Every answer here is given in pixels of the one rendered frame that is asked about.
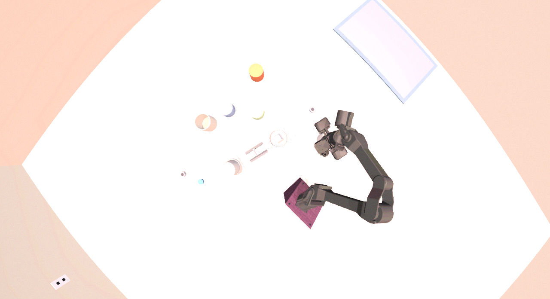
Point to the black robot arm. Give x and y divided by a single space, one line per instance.
371 210

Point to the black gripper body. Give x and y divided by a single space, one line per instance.
322 126

